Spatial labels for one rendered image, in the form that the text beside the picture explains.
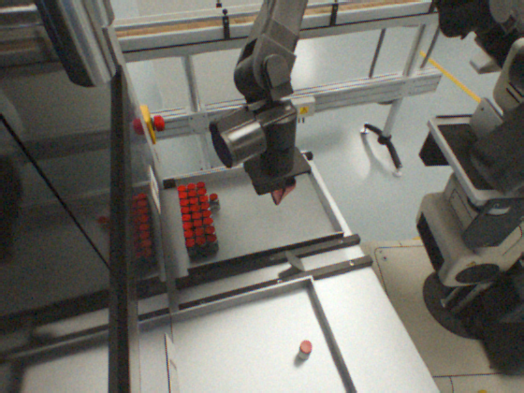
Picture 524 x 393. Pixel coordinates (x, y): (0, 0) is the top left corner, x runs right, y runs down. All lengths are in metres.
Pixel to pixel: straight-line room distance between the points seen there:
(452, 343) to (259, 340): 0.92
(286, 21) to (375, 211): 1.62
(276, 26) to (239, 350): 0.52
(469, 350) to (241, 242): 0.97
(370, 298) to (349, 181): 1.49
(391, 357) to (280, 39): 0.55
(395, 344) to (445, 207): 0.46
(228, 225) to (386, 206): 1.42
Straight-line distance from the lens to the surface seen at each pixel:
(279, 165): 0.53
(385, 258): 1.52
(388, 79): 2.04
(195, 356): 0.66
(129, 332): 0.34
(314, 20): 1.62
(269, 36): 0.50
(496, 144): 0.44
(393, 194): 2.16
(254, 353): 0.65
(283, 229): 0.77
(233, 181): 0.87
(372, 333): 0.70
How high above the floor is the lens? 1.51
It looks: 50 degrees down
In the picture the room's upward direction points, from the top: straight up
